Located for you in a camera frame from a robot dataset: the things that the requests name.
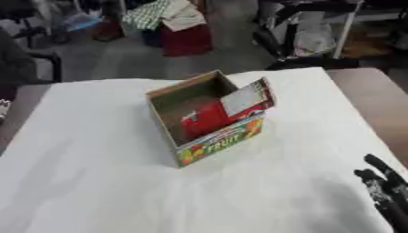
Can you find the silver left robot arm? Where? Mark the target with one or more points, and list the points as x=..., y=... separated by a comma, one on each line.
x=3, y=108

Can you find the red carton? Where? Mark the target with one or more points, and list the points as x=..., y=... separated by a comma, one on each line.
x=204, y=119

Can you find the pile of cloths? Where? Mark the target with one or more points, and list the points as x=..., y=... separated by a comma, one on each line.
x=172, y=24

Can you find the white metal rack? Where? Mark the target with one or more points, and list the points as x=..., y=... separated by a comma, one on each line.
x=319, y=30

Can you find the tan cardboard box printed front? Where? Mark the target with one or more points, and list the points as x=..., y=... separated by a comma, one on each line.
x=215, y=142

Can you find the black chair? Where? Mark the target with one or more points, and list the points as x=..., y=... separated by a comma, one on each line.
x=24, y=65

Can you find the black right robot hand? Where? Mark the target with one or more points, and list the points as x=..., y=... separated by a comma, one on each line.
x=389, y=188

